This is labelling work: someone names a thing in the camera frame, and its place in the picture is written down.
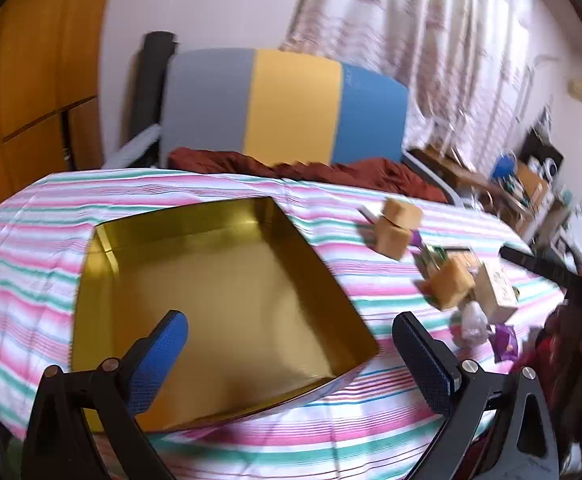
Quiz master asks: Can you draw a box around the gold tin box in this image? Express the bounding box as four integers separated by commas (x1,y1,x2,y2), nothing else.
71,196,379,433

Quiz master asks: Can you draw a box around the black upright post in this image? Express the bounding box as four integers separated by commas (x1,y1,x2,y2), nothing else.
131,31,178,141

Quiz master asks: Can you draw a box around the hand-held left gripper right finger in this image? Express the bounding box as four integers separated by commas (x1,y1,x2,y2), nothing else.
392,311,562,480

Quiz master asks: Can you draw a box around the orange wooden cabinet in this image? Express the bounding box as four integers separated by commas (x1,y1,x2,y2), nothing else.
0,0,117,221

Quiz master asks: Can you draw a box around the patterned beige curtain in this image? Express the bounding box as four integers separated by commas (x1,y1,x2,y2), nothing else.
281,0,572,161

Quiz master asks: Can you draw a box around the green edged cracker packet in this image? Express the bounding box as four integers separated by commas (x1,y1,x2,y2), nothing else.
413,245,452,281

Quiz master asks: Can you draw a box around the wooden desk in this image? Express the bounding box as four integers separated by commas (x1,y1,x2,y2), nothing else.
411,145,536,221

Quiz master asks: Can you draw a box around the purple snack packet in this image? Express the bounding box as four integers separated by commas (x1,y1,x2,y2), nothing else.
488,323,519,363

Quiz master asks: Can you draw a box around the person's dark clothing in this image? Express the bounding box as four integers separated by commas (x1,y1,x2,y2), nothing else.
521,300,582,480

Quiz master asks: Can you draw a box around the pinkish white plastic bag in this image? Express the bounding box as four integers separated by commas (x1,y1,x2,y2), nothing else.
451,302,489,346

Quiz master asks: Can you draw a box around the cardboard box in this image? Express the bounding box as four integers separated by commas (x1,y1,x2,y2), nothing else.
516,162,552,201

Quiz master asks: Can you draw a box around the red-brown cloth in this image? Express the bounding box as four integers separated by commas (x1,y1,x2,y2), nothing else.
167,146,452,204

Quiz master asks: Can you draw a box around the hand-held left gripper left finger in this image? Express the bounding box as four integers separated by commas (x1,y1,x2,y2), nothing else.
21,310,189,480

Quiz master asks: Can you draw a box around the striped tablecloth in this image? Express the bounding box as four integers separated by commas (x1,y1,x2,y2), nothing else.
0,167,572,480

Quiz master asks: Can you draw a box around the beige printed box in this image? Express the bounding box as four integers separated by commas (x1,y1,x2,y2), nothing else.
473,260,519,323

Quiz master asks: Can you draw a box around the grey yellow blue chair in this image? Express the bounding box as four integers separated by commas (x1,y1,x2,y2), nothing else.
104,47,464,206

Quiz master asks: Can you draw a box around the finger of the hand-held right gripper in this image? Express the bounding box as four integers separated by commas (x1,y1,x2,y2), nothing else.
500,245,582,293

